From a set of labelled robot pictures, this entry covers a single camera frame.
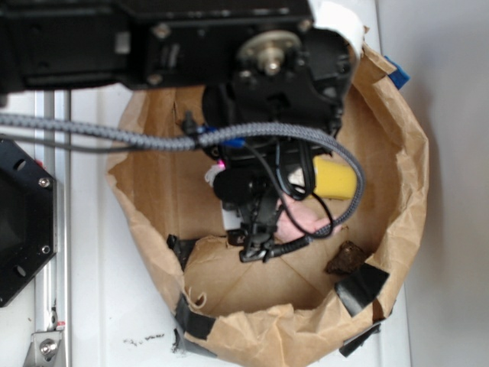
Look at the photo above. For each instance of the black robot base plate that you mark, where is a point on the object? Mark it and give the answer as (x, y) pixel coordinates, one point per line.
(26, 204)

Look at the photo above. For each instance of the blue tape piece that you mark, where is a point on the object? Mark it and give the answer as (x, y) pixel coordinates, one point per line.
(399, 76)

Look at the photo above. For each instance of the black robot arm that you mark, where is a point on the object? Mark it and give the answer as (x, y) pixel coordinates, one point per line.
(49, 45)

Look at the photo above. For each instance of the pink plush bunny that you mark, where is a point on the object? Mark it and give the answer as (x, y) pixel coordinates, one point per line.
(304, 216)

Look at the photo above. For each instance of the dark brown lump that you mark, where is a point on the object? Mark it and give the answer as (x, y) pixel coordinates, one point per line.
(347, 260)

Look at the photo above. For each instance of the aluminium rail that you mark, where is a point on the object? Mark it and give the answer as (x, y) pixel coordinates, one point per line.
(51, 284)

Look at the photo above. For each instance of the brown paper bag bin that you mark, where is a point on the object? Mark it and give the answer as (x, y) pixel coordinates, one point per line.
(289, 311)

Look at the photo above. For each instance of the metal corner bracket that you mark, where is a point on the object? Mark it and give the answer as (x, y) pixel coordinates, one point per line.
(45, 350)

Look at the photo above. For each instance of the yellow sponge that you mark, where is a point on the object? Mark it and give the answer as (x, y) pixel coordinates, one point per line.
(334, 180)

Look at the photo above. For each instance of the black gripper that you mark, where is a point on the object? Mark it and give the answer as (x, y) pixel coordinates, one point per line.
(282, 108)

